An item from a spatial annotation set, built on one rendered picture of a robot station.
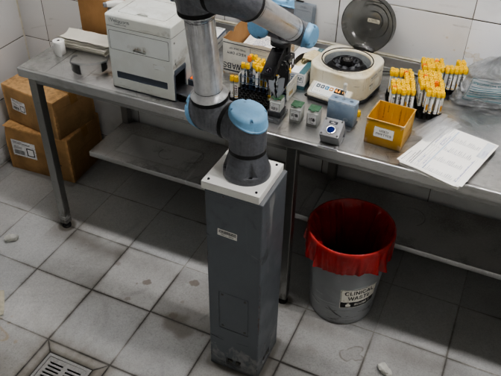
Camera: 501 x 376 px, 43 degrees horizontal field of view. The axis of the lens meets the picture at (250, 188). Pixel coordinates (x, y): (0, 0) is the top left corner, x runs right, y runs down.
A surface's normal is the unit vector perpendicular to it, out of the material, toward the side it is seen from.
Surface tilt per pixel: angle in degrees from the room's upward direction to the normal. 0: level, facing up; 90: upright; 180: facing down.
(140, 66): 90
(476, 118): 0
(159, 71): 90
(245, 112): 7
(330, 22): 90
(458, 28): 90
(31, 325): 0
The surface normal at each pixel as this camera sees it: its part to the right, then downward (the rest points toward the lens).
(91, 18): -0.52, 0.54
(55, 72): 0.02, -0.78
